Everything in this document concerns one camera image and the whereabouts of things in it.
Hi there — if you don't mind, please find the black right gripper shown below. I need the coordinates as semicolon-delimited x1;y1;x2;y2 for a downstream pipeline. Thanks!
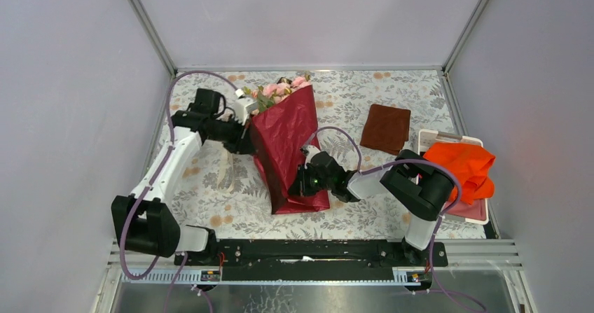
289;165;333;198

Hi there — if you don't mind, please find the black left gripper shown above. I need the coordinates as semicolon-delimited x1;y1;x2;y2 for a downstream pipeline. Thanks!
206;114;256;155

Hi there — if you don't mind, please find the dark maroon wrapping paper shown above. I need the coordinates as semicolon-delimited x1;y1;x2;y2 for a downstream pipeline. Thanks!
250;85;330;215

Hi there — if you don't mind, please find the peach rose stem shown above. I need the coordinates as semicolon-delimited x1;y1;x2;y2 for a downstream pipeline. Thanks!
242;83;283;115

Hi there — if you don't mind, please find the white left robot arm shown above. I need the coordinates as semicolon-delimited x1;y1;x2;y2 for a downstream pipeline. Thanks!
111;89;258;265

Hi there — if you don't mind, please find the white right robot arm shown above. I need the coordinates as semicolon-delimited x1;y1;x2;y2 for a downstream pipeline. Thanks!
289;146;462;265

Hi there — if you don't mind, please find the cream printed ribbon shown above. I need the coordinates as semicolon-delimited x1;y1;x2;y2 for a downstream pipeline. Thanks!
216;152;235;193

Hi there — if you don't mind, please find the floral patterned table mat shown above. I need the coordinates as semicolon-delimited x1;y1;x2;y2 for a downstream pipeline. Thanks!
133;69;488;241

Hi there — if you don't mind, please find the brown folded cloth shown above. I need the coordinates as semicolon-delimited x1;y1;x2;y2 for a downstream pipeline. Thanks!
360;104;411;155

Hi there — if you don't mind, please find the white plastic basket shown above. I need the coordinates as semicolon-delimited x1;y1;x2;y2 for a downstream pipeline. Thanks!
415;129;490;225

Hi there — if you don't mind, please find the orange cloth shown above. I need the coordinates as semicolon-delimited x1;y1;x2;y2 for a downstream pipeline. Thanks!
423;143;496;205

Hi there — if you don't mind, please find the pink cloth in basket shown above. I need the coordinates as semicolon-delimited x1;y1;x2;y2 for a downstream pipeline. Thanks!
447;199;488;225

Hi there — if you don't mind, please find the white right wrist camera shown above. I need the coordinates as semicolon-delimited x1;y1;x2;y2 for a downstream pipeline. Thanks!
301;144;321;164

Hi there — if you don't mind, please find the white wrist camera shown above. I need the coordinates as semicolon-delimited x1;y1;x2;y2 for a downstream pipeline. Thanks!
233;96;258;125
301;144;321;164

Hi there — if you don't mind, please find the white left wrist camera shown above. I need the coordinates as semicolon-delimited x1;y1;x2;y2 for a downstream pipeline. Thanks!
233;96;258;125

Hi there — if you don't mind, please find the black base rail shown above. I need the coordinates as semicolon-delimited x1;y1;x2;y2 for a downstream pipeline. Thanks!
174;239;448;281

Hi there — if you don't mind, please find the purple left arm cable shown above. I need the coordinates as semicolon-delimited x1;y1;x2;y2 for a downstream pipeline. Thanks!
119;71;246;313

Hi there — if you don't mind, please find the aluminium frame post left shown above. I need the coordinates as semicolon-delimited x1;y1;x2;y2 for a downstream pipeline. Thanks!
127;0;177;77

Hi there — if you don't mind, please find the aluminium frame post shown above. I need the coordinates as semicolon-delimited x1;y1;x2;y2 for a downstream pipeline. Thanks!
442;0;490;75
127;0;177;77

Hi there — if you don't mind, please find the aluminium frame post right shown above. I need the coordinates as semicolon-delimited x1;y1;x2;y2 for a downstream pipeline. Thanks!
442;0;490;75

